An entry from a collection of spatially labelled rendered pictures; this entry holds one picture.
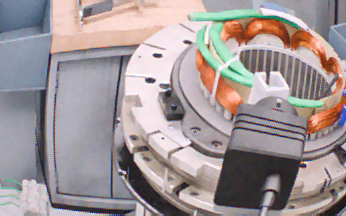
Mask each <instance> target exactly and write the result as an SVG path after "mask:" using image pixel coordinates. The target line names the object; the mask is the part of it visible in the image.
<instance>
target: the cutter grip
mask: <svg viewBox="0 0 346 216"><path fill-rule="evenodd" d="M113 4H114V1H112V0H108V1H104V2H99V3H94V4H92V5H88V6H84V10H83V12H82V17H83V18H86V17H89V16H95V15H99V14H101V13H106V12H110V11H112V7H113Z"/></svg>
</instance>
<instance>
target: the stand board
mask: <svg viewBox="0 0 346 216"><path fill-rule="evenodd" d="M104 1H108V0H82V1H81V3H82V11H83V10H84V6H88V5H92V4H94V3H99V2H104ZM144 2H145V4H144V10H143V14H138V10H137V8H136V4H135V3H136V1H134V2H131V3H128V4H124V5H121V6H118V7H115V8H112V11H110V12H106V13H101V14H99V15H95V16H89V17H86V18H83V22H84V24H83V27H82V32H78V24H77V23H78V22H77V13H76V11H77V9H76V0H53V2H52V3H53V5H52V7H53V8H52V10H53V11H52V14H53V15H52V17H53V19H52V21H53V22H52V24H53V26H52V28H53V31H52V32H53V35H52V43H51V46H50V49H51V52H50V53H52V54H53V53H61V52H63V51H72V50H81V49H91V48H101V47H114V46H129V45H141V44H144V41H146V40H147V39H148V38H149V37H150V36H152V35H154V34H156V33H157V32H159V31H160V30H163V29H165V28H167V27H169V26H172V25H174V24H178V25H179V22H183V21H185V20H188V18H187V14H189V13H191V12H197V13H199V12H207V10H206V8H205V6H204V4H203V3H202V1H201V0H144Z"/></svg>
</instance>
